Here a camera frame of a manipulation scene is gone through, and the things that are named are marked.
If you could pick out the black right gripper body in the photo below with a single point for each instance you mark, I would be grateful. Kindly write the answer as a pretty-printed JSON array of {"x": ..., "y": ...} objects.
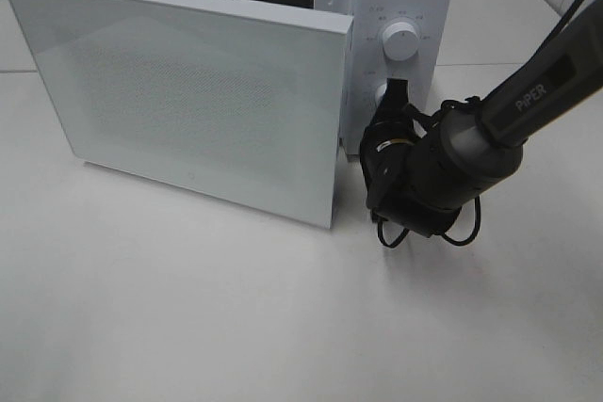
[{"x": 385, "y": 146}]

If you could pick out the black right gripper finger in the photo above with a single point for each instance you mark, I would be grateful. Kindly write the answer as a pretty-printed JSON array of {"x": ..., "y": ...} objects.
[{"x": 395, "y": 97}]

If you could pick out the white timer knob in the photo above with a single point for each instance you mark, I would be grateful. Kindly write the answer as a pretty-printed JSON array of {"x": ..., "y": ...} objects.
[{"x": 379, "y": 93}]

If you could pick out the white microwave door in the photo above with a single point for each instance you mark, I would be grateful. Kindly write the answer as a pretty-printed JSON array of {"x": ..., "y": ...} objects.
[{"x": 235, "y": 99}]

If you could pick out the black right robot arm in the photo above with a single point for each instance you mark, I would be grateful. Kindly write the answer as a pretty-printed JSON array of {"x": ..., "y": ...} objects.
[{"x": 420, "y": 170}]

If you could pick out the white upper power knob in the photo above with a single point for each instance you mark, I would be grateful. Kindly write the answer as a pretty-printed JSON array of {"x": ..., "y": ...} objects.
[{"x": 400, "y": 40}]

